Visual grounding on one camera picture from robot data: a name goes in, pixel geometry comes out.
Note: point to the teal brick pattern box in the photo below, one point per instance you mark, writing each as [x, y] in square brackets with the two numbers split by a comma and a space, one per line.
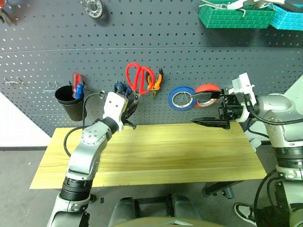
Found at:
[288, 20]

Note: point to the red tape roll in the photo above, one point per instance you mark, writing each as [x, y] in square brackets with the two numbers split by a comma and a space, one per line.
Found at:
[206, 88]

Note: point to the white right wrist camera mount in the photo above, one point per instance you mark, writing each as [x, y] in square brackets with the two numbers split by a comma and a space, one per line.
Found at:
[243, 85]

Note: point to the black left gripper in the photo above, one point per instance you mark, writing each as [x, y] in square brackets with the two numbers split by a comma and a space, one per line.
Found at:
[129, 111]

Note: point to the black plastic cup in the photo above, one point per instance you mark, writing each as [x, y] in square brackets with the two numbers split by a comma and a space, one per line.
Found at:
[73, 111]

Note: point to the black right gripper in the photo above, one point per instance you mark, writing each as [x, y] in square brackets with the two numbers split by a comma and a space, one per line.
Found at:
[230, 108]

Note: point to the round metal bearing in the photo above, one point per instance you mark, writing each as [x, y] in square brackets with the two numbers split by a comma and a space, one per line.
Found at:
[94, 14]

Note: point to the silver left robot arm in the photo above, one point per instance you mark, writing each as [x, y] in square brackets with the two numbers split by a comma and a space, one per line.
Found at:
[87, 151]

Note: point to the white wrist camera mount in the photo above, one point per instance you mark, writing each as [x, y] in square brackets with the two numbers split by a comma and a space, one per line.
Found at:
[243, 85]
[114, 111]

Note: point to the blue tape roll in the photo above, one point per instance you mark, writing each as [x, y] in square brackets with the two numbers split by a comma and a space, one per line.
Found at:
[171, 99]

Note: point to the red and blue tools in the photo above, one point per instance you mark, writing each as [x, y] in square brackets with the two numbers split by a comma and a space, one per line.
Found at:
[76, 82]

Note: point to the white grey shoe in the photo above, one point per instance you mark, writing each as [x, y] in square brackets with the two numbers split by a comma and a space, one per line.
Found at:
[243, 212]

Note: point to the metal double prong hook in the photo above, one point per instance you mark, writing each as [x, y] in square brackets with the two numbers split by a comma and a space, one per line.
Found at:
[14, 82]
[184, 94]
[119, 81]

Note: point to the green brick pattern box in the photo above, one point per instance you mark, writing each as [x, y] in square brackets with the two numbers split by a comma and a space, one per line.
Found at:
[236, 19]

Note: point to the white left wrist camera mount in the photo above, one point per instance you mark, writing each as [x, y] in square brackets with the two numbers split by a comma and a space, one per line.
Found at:
[114, 111]

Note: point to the black table foot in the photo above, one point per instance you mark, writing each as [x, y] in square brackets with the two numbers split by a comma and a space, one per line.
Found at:
[220, 186]

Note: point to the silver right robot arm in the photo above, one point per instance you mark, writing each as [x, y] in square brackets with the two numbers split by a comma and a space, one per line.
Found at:
[279, 104]

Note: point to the dark grey metal pegboard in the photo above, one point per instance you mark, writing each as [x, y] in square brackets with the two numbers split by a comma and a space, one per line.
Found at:
[165, 42]

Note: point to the grey rounded shape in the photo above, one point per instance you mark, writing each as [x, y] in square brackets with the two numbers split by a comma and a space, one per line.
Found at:
[123, 210]
[184, 205]

